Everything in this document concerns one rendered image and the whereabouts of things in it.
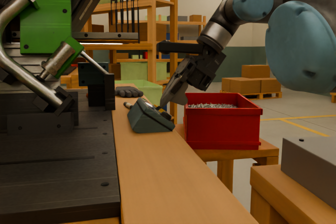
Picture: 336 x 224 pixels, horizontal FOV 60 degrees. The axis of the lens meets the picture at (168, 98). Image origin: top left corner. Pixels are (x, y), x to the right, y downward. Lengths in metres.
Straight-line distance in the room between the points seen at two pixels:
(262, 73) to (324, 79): 7.01
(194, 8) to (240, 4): 9.62
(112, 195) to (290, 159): 0.33
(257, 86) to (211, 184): 6.49
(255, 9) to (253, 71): 6.61
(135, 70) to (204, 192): 3.11
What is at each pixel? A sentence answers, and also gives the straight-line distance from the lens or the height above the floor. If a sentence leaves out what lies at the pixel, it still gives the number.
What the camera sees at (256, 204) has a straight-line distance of 0.63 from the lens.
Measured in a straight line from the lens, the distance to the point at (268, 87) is 7.07.
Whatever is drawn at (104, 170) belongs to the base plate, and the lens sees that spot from 0.46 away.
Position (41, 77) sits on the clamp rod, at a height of 1.02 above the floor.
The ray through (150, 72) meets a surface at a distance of 3.27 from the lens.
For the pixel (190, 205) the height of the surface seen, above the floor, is 0.90.
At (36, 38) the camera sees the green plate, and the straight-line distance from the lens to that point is 0.76.
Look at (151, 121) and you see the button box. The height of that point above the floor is 0.92.
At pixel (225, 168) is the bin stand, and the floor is 0.63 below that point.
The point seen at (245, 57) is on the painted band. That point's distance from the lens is 10.97.
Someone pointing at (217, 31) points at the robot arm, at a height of 1.13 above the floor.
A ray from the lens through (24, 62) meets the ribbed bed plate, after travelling 0.78.
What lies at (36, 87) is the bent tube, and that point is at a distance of 0.70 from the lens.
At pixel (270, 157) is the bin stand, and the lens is 0.90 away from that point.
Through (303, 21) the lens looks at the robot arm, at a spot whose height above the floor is 1.11.
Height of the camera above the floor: 1.08
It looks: 9 degrees down
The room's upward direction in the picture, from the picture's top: straight up
